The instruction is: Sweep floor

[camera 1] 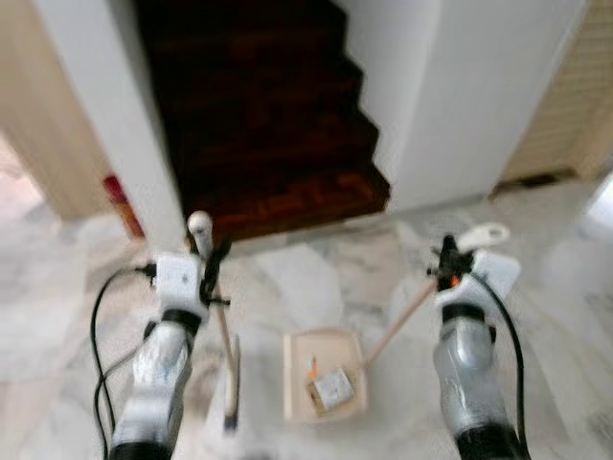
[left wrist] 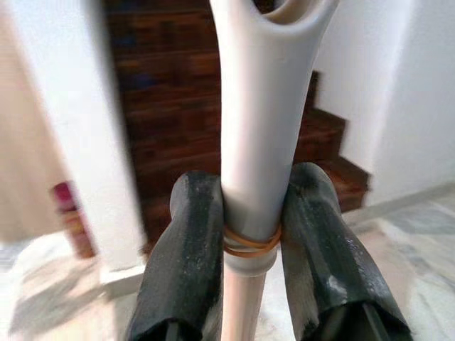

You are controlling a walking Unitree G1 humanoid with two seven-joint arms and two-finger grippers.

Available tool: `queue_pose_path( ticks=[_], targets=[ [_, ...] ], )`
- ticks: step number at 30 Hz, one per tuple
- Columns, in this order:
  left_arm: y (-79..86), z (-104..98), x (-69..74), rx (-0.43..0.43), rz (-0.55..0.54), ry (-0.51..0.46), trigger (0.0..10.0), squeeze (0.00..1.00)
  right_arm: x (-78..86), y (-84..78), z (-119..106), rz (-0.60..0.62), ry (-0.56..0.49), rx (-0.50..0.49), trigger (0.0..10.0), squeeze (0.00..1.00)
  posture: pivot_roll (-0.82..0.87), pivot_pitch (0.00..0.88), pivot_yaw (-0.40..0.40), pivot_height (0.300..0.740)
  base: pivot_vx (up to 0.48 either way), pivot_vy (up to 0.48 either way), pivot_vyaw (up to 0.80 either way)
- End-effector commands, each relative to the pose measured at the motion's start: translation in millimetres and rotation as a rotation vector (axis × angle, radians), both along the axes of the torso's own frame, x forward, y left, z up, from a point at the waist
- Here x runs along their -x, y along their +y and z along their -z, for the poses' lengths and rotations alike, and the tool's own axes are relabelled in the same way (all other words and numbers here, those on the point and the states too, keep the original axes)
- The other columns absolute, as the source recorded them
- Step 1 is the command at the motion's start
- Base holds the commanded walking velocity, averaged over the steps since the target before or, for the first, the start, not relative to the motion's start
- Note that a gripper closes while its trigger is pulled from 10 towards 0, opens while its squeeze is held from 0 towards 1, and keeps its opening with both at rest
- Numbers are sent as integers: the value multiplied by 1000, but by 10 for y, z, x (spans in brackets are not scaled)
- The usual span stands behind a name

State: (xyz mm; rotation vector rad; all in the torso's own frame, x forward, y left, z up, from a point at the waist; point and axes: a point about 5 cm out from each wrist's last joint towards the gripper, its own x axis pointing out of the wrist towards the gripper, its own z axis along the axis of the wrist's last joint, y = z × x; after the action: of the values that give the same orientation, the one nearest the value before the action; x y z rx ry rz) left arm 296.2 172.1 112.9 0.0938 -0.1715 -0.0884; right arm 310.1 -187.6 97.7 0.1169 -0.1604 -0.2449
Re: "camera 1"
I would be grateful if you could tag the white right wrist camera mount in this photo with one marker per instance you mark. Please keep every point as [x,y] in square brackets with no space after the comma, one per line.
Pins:
[498,273]

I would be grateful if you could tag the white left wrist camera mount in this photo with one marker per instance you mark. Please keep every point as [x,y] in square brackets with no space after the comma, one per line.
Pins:
[178,283]

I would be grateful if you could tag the light wood cabinet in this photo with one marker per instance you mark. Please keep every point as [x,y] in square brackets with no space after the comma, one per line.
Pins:
[43,105]

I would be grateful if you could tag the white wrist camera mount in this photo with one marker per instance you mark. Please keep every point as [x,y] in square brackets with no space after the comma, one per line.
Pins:
[178,283]
[498,273]

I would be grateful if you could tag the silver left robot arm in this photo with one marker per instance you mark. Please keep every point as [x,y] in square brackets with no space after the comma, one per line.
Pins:
[158,383]

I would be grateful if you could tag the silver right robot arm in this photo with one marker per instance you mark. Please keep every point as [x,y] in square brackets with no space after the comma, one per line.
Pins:
[469,374]

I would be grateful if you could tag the dark wooden staircase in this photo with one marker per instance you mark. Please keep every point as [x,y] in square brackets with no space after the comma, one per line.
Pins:
[259,115]

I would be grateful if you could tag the beige louvred door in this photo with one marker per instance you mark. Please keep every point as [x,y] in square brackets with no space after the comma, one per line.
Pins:
[570,105]

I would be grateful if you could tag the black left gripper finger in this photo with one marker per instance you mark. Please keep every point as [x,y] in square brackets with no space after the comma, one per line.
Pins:
[218,261]

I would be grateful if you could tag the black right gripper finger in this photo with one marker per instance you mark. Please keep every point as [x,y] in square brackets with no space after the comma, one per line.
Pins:
[448,247]

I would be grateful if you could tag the small grey carton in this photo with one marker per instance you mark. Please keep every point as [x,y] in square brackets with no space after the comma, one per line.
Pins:
[332,390]

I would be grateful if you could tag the red patterned canister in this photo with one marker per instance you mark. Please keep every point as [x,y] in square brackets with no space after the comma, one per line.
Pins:
[123,206]

